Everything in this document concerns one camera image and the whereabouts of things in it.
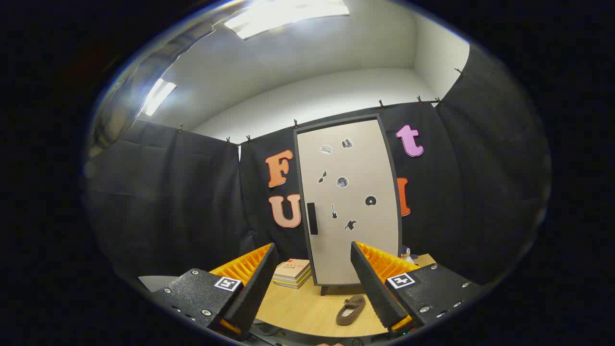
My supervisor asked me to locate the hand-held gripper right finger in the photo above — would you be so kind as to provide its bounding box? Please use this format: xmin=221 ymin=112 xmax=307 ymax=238
xmin=350 ymin=241 xmax=483 ymax=339

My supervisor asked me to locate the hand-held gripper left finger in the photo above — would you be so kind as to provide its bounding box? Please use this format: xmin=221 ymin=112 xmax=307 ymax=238
xmin=149 ymin=243 xmax=278 ymax=342

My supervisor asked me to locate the brown fuzzy slipper shoe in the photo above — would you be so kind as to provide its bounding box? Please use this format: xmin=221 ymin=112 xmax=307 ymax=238
xmin=336 ymin=295 xmax=366 ymax=326

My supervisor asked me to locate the dark grey shoe cabinet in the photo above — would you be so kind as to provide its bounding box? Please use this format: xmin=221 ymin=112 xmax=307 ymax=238
xmin=293 ymin=113 xmax=403 ymax=296

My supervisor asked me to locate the beige shoe cabinet door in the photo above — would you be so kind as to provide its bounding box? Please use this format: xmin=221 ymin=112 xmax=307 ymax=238
xmin=297 ymin=119 xmax=400 ymax=285

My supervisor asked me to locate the yellow edged book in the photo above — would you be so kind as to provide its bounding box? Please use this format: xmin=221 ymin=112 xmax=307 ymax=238
xmin=274 ymin=273 xmax=312 ymax=285

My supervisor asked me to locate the black backdrop cloth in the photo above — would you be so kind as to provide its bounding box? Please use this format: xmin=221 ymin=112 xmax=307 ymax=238
xmin=84 ymin=43 xmax=551 ymax=289

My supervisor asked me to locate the wide ceiling light panel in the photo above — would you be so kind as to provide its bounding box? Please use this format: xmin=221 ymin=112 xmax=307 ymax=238
xmin=223 ymin=0 xmax=350 ymax=40

